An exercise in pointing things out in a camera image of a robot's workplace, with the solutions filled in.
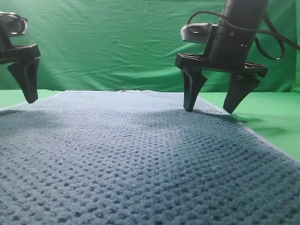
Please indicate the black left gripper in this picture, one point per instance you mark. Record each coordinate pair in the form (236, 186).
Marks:
(25, 66)

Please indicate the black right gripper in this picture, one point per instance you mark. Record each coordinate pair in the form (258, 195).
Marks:
(226, 50)

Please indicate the blue waffle-weave towel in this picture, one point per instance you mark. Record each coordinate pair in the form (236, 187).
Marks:
(138, 158)

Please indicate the green backdrop cloth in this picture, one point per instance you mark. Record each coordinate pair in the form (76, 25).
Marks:
(132, 44)

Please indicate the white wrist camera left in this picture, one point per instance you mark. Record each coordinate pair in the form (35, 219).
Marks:
(14, 24)

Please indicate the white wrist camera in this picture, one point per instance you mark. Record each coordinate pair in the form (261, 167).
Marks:
(14, 24)
(196, 32)

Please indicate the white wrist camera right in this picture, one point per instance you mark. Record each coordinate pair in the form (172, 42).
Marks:
(196, 32)

